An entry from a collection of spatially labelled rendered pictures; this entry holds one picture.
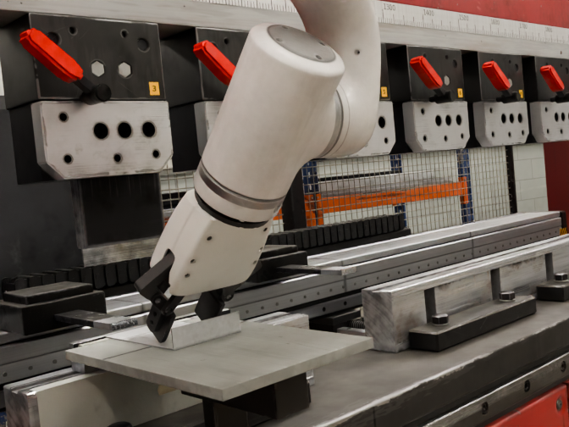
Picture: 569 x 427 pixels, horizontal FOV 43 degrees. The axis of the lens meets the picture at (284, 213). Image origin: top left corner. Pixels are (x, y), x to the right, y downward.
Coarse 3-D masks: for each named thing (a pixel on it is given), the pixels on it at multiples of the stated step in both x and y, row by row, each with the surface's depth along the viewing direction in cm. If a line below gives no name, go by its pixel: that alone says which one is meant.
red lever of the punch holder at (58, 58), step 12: (24, 36) 67; (36, 36) 67; (36, 48) 67; (48, 48) 67; (60, 48) 69; (48, 60) 68; (60, 60) 68; (72, 60) 69; (60, 72) 69; (72, 72) 69; (84, 84) 70; (84, 96) 72; (96, 96) 70; (108, 96) 71
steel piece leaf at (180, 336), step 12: (180, 324) 81; (192, 324) 71; (204, 324) 72; (216, 324) 73; (228, 324) 74; (132, 336) 77; (144, 336) 77; (168, 336) 75; (180, 336) 70; (192, 336) 71; (204, 336) 72; (216, 336) 73; (168, 348) 70; (180, 348) 70
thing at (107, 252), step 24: (72, 192) 78; (96, 192) 78; (120, 192) 80; (144, 192) 82; (96, 216) 78; (120, 216) 80; (144, 216) 82; (96, 240) 78; (120, 240) 80; (144, 240) 83; (96, 264) 79
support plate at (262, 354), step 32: (192, 320) 84; (96, 352) 72; (160, 352) 69; (192, 352) 68; (224, 352) 67; (256, 352) 66; (288, 352) 65; (320, 352) 64; (352, 352) 65; (160, 384) 62; (192, 384) 58; (224, 384) 57; (256, 384) 58
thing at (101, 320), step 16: (32, 288) 101; (48, 288) 99; (64, 288) 97; (80, 288) 99; (0, 304) 97; (16, 304) 95; (32, 304) 94; (48, 304) 95; (64, 304) 96; (80, 304) 98; (96, 304) 99; (0, 320) 98; (16, 320) 94; (32, 320) 93; (48, 320) 94; (64, 320) 93; (80, 320) 90; (96, 320) 88; (112, 320) 86; (128, 320) 86
